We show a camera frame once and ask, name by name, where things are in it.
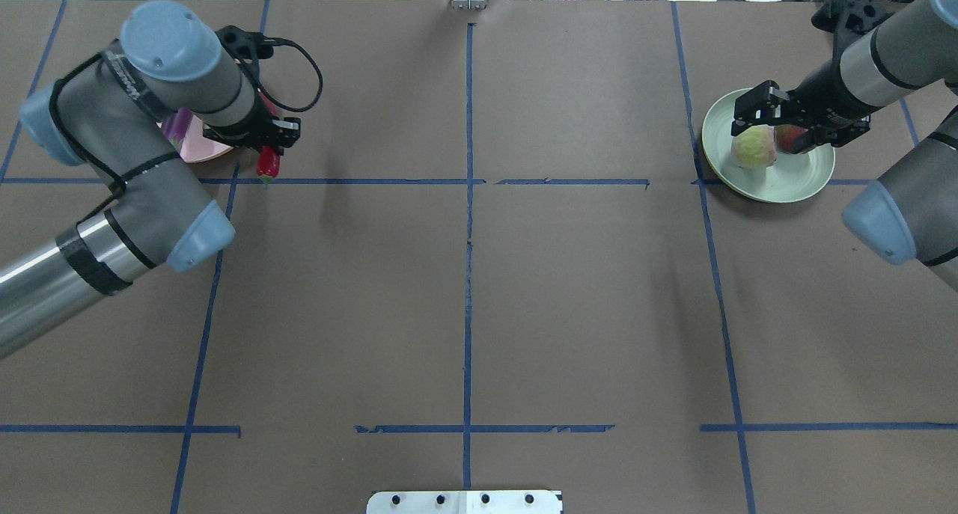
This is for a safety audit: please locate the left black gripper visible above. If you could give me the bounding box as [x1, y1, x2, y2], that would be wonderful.
[203, 26, 302, 152]

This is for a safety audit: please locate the red chili pepper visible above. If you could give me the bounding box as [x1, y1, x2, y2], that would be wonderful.
[256, 95, 281, 187]

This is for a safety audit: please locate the green pink peach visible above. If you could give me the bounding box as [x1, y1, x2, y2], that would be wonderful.
[730, 125, 777, 169]

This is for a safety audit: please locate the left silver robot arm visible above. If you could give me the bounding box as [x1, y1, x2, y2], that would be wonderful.
[1, 0, 300, 357]

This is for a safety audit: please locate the red pomegranate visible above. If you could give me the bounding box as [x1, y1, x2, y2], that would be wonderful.
[773, 124, 808, 155]

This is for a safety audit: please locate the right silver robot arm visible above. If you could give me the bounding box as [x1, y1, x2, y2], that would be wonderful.
[730, 0, 957, 288]

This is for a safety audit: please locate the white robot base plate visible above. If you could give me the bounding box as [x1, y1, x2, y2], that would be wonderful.
[365, 489, 564, 513]

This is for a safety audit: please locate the purple eggplant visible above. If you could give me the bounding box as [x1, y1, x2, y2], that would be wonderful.
[160, 107, 194, 150]

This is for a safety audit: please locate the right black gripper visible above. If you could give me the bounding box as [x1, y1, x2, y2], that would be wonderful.
[732, 80, 871, 155]

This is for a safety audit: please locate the light green plate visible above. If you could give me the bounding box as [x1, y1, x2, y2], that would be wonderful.
[701, 89, 836, 204]

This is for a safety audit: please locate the pink plate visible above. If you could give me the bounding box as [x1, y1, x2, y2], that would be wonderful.
[155, 112, 237, 164]

